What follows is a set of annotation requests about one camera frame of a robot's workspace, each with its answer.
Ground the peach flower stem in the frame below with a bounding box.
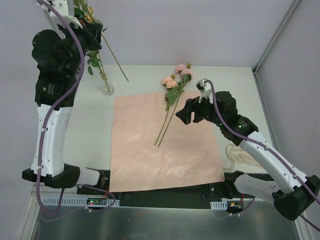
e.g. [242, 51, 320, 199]
[86, 49, 111, 92]

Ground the right white cable duct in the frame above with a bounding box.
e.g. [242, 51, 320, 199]
[210, 200, 244, 211]

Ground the right aluminium frame post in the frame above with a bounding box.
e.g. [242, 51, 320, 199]
[252, 0, 303, 75]

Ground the left white cable duct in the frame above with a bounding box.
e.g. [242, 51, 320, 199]
[42, 196, 120, 208]

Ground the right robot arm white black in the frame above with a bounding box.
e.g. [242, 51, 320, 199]
[175, 91, 320, 221]

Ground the pink wrapping paper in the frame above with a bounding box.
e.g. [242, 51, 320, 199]
[110, 92, 224, 192]

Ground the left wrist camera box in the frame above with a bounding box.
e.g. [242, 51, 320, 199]
[36, 0, 83, 37]

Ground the white cable duct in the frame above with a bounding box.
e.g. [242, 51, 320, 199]
[42, 196, 120, 208]
[210, 200, 244, 211]

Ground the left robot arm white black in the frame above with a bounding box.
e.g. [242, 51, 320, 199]
[22, 26, 106, 195]

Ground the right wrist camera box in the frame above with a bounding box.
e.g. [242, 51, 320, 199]
[196, 78, 212, 103]

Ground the light pink rose stem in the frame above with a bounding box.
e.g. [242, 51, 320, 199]
[154, 63, 194, 147]

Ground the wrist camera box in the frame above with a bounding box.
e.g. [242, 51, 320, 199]
[196, 78, 212, 103]
[36, 0, 83, 37]

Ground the clear glass vase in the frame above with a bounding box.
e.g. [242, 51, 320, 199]
[99, 65, 115, 96]

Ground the white rose stem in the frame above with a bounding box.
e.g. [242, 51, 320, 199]
[74, 0, 130, 83]

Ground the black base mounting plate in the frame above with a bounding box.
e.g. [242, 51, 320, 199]
[74, 167, 271, 210]

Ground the pink artificial flower bouquet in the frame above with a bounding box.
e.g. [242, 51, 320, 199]
[154, 74, 191, 148]

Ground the shiny metal front panel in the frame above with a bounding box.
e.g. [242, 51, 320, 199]
[31, 200, 300, 240]

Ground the cream ribbon gold lettering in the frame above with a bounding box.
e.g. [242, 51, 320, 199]
[223, 144, 263, 170]

